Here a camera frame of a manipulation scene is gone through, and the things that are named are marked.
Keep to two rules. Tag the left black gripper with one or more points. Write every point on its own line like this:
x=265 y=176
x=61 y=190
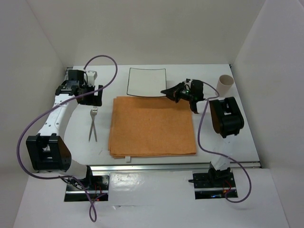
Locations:
x=94 y=100

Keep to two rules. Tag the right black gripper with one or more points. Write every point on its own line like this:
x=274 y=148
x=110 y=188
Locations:
x=173 y=92

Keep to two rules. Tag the white square plate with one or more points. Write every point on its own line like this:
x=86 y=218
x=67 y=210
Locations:
x=146 y=82

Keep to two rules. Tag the orange cloth placemat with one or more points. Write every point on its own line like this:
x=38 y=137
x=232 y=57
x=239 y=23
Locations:
x=151 y=127

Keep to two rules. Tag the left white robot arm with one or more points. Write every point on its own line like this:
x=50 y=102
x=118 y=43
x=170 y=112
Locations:
x=47 y=150

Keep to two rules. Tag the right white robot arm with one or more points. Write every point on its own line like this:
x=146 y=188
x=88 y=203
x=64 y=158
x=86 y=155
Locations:
x=227 y=120

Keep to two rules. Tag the silver fork left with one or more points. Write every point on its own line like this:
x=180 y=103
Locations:
x=92 y=126

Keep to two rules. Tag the beige paper cup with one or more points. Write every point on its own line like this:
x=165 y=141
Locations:
x=225 y=82

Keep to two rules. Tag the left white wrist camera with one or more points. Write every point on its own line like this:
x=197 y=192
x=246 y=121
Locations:
x=91 y=76

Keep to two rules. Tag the aluminium rail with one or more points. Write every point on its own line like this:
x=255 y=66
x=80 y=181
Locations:
x=97 y=155

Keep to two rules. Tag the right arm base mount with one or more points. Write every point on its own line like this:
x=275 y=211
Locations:
x=214 y=185

